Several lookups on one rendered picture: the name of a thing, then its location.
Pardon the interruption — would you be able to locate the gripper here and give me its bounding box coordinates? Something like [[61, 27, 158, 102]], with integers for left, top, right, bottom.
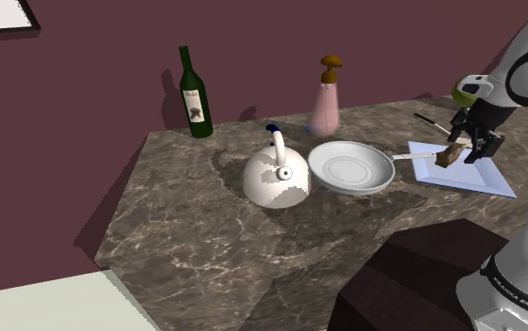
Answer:
[[448, 97, 520, 166]]

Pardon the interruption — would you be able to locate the brown bread piece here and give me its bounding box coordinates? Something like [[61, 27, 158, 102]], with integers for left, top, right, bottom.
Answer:
[[434, 142, 468, 169]]

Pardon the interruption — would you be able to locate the pale blue square plate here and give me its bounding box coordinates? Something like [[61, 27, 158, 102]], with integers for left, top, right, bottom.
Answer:
[[407, 140, 518, 199]]

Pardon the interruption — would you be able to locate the white frying pan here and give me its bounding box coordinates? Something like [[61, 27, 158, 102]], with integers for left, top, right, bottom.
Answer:
[[307, 139, 440, 197]]

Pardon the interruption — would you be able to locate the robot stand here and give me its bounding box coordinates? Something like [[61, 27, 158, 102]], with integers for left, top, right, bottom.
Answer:
[[327, 217, 510, 331]]

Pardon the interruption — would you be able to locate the pink soap dispenser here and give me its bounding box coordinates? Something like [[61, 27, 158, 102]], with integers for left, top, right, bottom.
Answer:
[[308, 55, 344, 138]]

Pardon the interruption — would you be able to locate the white kettle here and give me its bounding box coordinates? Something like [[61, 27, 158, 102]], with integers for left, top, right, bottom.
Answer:
[[242, 123, 312, 210]]

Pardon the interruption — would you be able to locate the green wine bottle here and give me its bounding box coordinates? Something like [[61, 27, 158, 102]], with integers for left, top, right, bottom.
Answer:
[[178, 45, 215, 139]]

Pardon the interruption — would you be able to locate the black handled knife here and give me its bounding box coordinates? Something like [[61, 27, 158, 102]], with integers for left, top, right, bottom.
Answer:
[[412, 112, 474, 148]]

